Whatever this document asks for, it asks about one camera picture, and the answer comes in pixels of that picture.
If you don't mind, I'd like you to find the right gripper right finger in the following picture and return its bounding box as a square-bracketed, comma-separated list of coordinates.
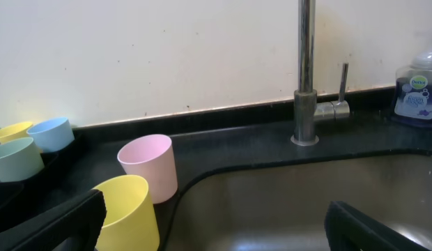
[323, 200, 432, 251]

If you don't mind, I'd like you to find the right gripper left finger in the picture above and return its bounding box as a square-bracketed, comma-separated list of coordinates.
[0, 189, 107, 251]

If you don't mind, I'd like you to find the yellow cup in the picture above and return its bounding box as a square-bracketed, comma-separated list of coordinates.
[0, 121, 43, 153]
[93, 174, 161, 251]

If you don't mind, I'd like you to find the pink cup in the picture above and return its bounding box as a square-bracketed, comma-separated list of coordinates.
[116, 134, 179, 205]

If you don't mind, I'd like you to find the black tray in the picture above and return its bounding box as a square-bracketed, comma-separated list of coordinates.
[0, 130, 88, 234]

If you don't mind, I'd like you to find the pale green cup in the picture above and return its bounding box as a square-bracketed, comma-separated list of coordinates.
[0, 136, 45, 183]

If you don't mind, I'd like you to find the steel sink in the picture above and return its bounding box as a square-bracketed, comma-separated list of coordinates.
[163, 149, 432, 251]

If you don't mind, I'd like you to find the blue cup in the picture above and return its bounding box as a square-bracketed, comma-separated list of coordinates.
[26, 116, 76, 153]

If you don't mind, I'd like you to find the steel tap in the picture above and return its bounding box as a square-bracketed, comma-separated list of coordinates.
[290, 0, 351, 147]

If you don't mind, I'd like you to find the blue soap bottle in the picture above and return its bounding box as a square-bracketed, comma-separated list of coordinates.
[389, 51, 432, 128]

